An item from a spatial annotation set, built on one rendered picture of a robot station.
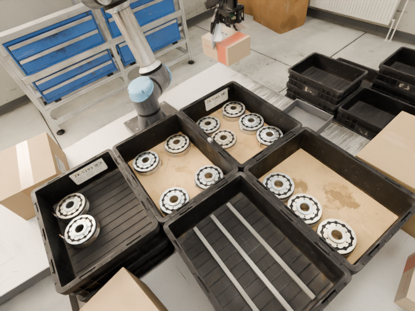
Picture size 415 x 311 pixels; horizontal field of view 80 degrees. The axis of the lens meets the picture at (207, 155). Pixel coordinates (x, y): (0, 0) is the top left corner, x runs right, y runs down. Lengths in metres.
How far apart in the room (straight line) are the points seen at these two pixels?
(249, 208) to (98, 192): 0.56
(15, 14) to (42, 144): 2.21
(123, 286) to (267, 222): 0.45
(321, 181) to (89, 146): 1.10
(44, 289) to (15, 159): 0.55
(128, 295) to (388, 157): 0.87
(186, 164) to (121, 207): 0.28
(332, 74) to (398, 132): 1.06
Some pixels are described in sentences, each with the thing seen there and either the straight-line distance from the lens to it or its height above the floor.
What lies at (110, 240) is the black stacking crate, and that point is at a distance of 0.91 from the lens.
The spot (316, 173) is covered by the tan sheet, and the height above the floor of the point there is 0.83.
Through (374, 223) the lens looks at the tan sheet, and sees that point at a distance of 0.91.
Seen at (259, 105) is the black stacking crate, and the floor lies 0.90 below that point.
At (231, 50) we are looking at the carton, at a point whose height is 1.10.
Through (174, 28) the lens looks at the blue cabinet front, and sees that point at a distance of 3.00.
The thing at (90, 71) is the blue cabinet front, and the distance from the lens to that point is 2.71.
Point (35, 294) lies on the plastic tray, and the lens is 1.14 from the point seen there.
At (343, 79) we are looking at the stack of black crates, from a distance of 2.02.
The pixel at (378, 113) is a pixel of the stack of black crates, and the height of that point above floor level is 0.38.
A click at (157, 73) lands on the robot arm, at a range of 1.25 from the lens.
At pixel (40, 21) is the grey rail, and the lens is 2.52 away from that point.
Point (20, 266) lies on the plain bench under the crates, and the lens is 1.23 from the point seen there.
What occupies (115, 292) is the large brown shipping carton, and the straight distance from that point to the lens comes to 0.77.
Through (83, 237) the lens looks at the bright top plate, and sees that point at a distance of 0.92.
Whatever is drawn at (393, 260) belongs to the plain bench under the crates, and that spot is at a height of 0.70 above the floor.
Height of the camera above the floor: 1.58
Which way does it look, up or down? 50 degrees down
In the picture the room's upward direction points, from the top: 11 degrees counter-clockwise
